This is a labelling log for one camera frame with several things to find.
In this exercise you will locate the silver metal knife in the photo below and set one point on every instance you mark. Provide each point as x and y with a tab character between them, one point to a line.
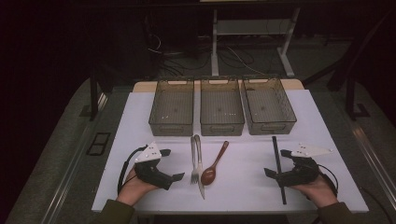
199	155

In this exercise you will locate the person's right hand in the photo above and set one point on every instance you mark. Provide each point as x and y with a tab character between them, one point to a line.
320	191

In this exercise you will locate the silver metal fork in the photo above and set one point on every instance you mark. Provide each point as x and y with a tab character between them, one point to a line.
193	155

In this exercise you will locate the brown wooden spoon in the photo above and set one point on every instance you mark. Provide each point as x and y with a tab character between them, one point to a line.
208	176

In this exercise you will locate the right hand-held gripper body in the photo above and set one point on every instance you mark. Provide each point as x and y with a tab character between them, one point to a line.
303	172

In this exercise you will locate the wooden board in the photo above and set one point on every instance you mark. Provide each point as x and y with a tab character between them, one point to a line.
143	86

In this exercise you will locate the black chopstick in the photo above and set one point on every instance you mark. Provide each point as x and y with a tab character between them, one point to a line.
275	149
284	196

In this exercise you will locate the white metal stand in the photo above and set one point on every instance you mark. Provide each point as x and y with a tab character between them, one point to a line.
214	62

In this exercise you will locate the transparent brown plastic bin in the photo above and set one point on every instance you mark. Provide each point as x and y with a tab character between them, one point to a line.
221	107
268	107
172	107

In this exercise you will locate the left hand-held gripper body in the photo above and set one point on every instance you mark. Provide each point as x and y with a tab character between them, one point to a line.
149	172

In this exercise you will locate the black metal stand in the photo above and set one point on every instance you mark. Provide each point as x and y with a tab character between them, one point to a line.
93	102
350	93

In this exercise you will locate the metal rail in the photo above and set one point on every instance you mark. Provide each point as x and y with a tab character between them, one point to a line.
373	152
67	183

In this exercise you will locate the person's left hand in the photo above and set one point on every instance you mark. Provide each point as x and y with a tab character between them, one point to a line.
132	189

